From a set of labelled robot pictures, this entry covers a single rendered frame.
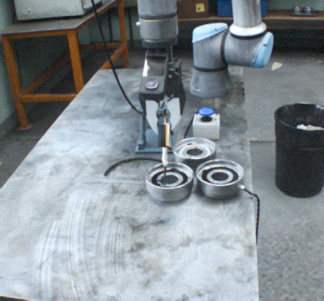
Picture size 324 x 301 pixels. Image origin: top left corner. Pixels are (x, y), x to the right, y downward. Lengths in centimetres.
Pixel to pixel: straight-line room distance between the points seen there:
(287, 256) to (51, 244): 130
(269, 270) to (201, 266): 113
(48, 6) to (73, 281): 261
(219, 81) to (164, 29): 62
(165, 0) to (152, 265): 48
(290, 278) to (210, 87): 90
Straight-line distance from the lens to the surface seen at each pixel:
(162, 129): 87
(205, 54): 136
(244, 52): 131
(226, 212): 86
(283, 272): 187
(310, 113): 236
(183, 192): 88
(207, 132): 112
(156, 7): 79
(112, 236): 83
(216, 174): 94
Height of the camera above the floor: 133
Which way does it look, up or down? 28 degrees down
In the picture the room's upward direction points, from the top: 4 degrees counter-clockwise
